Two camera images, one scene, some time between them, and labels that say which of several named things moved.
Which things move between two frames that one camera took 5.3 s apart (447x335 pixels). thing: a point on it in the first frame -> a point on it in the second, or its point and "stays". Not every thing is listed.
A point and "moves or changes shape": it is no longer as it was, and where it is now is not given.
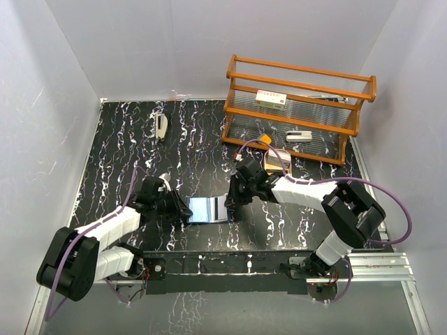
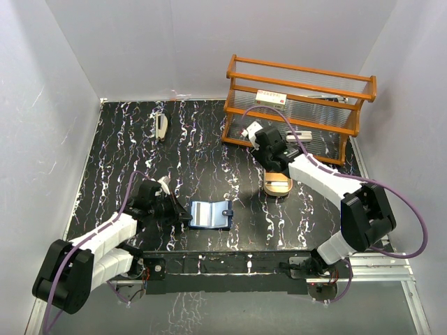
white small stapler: x=299 y=136 stays
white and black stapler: x=161 y=125 stays
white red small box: x=270 y=99 stays
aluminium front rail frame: x=364 y=269 stays
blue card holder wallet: x=209 y=209 moves or changes shape
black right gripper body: x=242 y=191 -> x=261 y=156
